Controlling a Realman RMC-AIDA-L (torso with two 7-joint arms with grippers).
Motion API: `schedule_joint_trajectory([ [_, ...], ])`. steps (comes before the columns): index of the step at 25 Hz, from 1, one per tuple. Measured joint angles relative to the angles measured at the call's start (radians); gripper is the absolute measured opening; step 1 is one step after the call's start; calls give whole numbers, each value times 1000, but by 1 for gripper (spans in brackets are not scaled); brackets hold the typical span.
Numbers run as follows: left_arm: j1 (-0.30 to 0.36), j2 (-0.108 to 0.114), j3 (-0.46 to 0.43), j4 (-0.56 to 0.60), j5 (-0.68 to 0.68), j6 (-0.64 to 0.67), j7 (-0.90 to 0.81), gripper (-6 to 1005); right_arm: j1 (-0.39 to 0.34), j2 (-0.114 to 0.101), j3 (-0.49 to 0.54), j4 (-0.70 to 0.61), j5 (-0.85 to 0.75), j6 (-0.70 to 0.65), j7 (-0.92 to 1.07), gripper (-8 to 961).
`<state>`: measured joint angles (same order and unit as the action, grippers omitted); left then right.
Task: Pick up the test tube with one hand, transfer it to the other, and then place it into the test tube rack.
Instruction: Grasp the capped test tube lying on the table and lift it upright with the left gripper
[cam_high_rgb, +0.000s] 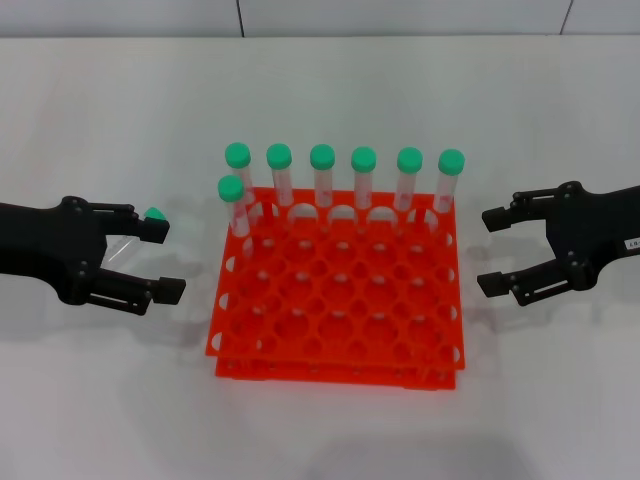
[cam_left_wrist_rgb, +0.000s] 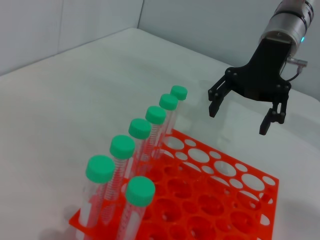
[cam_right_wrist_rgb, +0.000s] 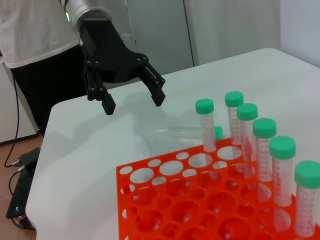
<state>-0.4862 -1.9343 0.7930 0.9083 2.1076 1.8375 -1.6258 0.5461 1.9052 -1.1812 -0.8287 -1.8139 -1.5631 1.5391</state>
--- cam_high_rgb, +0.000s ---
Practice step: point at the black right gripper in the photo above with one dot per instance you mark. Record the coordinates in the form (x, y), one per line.
(590, 225)

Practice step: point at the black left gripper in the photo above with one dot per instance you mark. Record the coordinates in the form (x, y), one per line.
(45, 240)

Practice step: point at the clear green-capped test tube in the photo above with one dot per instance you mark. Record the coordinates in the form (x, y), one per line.
(322, 156)
(154, 215)
(237, 155)
(363, 159)
(410, 160)
(279, 156)
(451, 161)
(231, 190)

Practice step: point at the orange test tube rack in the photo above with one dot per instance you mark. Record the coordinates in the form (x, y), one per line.
(280, 377)

